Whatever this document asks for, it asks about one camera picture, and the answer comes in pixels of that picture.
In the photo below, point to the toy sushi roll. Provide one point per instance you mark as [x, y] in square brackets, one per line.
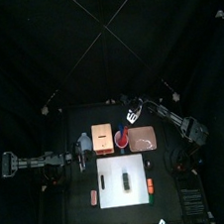
[126, 182]

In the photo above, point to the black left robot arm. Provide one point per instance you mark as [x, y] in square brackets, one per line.
[30, 162]

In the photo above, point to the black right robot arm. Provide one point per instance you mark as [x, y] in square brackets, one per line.
[171, 116]

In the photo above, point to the red toy knife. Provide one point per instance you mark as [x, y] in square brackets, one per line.
[125, 131]

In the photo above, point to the pink square plate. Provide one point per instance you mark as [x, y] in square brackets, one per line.
[141, 138]

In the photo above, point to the white cutting board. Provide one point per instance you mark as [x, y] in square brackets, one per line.
[115, 170]

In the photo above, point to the pale grey plastic jug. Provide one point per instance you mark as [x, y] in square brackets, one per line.
[84, 142]

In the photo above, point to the wooden box with red drawer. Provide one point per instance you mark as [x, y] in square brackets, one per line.
[102, 137]

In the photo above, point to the blue toy utensil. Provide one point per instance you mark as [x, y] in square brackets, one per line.
[120, 129]

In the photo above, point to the red plastic cup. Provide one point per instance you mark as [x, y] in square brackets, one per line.
[120, 144]

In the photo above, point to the pink toy block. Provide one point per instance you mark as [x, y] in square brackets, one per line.
[94, 197]

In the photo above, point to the white frame corner bracket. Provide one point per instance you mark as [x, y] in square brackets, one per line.
[44, 110]
[175, 96]

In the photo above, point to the metal frame clamp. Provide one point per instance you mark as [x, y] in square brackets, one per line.
[219, 14]

